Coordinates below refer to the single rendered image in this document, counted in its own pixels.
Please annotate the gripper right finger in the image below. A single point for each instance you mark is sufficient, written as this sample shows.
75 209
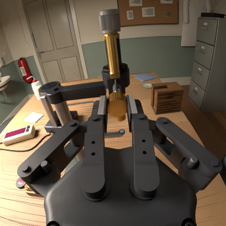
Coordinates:
144 162

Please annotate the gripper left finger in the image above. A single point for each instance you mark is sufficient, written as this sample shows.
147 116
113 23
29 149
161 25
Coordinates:
93 158

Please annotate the brass thumbscrew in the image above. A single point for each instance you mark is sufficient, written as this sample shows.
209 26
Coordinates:
116 106

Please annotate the grey hand lens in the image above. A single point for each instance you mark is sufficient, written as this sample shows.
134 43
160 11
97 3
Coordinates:
116 133

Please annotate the brown wooden case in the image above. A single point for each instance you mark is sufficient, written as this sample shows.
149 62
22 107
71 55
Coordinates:
167 98

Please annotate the brass hand spectroscope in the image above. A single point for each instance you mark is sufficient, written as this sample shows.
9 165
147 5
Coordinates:
111 53

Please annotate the small brass piece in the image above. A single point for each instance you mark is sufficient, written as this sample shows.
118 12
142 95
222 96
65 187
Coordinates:
28 188

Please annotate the white paper sheet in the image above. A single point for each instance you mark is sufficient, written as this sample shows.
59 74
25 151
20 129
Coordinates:
33 117

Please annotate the pale green disc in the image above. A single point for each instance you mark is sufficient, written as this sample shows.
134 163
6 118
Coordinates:
147 85

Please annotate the pink disc with dark rim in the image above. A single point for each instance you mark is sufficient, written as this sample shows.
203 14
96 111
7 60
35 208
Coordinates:
20 181

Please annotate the cream device with magenta panel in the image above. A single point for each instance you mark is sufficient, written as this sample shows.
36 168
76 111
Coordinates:
17 135

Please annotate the blue cloth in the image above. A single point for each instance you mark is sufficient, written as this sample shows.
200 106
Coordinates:
144 77

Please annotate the white wash bottle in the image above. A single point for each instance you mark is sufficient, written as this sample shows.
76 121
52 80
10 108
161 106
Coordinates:
36 88

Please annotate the red fire extinguisher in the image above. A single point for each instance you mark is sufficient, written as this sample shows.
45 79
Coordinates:
24 69

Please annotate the grey filing cabinet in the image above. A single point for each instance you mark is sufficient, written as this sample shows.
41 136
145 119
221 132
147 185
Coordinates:
204 61

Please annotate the cream panelled door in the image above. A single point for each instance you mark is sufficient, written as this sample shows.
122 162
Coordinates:
53 35

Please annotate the white lab coat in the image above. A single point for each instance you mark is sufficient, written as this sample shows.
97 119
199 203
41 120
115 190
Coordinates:
188 31

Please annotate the cork notice board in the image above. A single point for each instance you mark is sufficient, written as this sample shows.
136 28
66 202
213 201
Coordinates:
158 17

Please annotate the black flat box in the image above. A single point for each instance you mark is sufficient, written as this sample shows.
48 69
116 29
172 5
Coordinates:
211 15

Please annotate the white wall sink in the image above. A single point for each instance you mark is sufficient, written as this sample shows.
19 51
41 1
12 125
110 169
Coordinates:
4 82

